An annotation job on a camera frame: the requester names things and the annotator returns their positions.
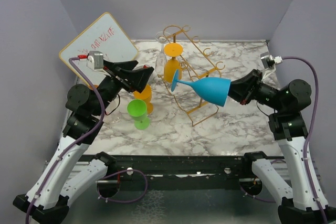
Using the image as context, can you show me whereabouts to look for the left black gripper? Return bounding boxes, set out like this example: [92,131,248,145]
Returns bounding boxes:
[92,59,154,116]

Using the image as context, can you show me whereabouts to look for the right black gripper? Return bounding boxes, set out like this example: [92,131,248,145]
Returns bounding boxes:
[218,68,286,111]

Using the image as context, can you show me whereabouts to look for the blue goblet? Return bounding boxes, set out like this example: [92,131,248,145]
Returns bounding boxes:
[171,70,231,107]

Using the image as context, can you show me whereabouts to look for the yellow goblet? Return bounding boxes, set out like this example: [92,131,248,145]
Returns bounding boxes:
[133,84,154,114]
[164,42,183,83]

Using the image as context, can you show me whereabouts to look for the clear wine glass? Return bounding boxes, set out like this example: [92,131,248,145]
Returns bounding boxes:
[155,31,167,76]

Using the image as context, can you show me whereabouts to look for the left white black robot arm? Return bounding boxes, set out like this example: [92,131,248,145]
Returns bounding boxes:
[13,56,154,223]

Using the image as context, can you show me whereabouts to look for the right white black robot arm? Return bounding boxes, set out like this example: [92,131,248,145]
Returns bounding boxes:
[228,69,335,223]

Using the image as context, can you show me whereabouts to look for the green goblet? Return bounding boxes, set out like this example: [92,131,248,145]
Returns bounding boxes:
[127,99,150,130]

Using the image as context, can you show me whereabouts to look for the whiteboard with red writing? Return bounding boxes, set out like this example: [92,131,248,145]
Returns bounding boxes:
[59,12,138,78]

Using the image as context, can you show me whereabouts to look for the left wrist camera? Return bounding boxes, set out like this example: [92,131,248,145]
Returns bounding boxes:
[78,51,104,72]

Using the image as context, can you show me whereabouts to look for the gold wire glass rack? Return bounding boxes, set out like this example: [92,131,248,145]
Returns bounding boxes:
[157,25,225,126]

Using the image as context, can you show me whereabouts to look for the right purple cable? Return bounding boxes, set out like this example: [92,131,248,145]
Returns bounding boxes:
[240,56,329,224]

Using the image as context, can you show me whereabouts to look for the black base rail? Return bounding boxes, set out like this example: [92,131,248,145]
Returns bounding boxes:
[109,152,277,191]

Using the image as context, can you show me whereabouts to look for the aluminium extrusion rail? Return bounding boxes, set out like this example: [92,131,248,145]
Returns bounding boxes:
[41,161,53,180]

